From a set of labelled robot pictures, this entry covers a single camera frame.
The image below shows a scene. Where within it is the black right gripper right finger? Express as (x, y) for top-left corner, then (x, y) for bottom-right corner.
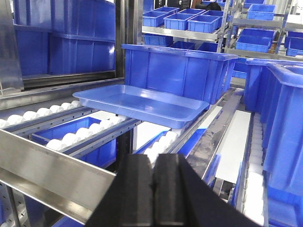
(153, 154), (257, 227)

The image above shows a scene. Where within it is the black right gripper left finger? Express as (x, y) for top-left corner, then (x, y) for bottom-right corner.
(86, 154), (153, 227)

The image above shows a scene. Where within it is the blue plastic tray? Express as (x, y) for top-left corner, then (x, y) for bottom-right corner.
(73, 85), (209, 129)

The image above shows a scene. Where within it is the blue bin lower left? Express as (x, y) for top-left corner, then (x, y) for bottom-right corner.
(31, 117), (116, 167)

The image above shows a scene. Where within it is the blue bin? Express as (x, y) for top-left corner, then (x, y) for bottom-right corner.
(122, 44), (238, 105)
(244, 58), (303, 196)
(13, 0), (116, 76)
(31, 117), (116, 167)

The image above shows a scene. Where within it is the white roller track right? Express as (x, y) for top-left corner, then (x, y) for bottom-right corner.
(144, 129), (182, 164)

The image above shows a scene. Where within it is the white roller track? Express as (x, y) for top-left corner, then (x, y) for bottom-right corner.
(46, 116), (126, 151)
(144, 129), (182, 164)
(0, 100), (81, 129)

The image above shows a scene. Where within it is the white roller track middle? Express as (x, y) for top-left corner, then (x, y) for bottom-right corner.
(46, 116), (126, 151)

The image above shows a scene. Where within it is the blue bin upper middle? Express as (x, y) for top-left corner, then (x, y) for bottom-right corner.
(122, 44), (238, 105)

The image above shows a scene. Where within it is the white roller track left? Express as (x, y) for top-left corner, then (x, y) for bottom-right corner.
(0, 100), (81, 129)

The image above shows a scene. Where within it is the blue bin upper right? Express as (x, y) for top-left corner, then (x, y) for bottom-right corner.
(244, 58), (303, 196)

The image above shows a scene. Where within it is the blue bin upper left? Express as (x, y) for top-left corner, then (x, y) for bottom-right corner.
(13, 0), (116, 76)

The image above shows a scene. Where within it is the stainless steel shelf rail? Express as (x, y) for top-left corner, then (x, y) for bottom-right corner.
(0, 131), (115, 224)

